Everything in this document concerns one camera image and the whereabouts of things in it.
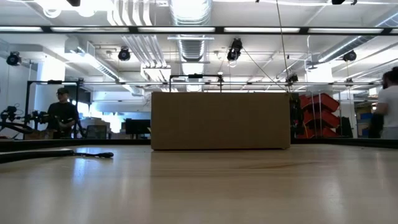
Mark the black background robot arms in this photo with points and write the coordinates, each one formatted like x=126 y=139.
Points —
x=12 y=121

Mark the black background frame stand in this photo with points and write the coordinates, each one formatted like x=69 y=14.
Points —
x=26 y=109
x=196 y=76

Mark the blue storage bins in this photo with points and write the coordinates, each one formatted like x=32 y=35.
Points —
x=365 y=124

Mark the clear zip pouch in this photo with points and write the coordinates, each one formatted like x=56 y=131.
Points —
x=31 y=154

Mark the background cardboard box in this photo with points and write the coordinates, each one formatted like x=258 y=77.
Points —
x=37 y=134

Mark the black aluminium table frame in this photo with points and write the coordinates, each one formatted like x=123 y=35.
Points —
x=77 y=144

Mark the red storage bin rack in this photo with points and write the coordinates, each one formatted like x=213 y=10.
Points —
x=320 y=115

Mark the person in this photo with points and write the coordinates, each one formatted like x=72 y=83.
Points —
x=390 y=102
x=63 y=115

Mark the brown cardboard shipping box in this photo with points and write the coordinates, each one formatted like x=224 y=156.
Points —
x=217 y=121

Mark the black ceiling spotlight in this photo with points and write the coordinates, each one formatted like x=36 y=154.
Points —
x=124 y=54
x=234 y=49
x=13 y=58
x=292 y=78
x=349 y=56

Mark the silver ventilation duct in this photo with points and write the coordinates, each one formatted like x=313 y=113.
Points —
x=191 y=18

